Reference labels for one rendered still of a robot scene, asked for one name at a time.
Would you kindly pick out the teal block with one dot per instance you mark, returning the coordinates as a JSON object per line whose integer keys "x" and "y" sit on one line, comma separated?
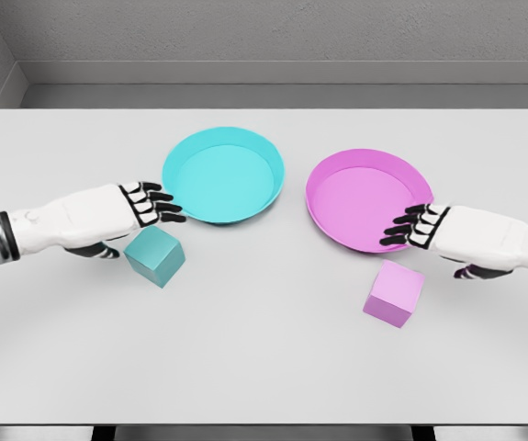
{"x": 154, "y": 257}

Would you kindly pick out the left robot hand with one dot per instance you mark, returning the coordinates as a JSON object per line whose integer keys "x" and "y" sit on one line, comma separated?
{"x": 103, "y": 213}

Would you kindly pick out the cyan plate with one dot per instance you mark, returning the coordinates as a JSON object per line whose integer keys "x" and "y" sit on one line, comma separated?
{"x": 223, "y": 177}

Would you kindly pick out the pink block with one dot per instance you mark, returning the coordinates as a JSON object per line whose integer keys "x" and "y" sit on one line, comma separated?
{"x": 394, "y": 294}

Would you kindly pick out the pink plate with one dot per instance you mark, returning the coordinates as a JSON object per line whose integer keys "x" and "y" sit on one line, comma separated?
{"x": 360, "y": 202}

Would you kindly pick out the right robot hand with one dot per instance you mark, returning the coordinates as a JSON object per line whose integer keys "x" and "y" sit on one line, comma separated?
{"x": 465, "y": 234}

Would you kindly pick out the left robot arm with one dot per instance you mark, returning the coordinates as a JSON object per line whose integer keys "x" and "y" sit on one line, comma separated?
{"x": 15, "y": 229}

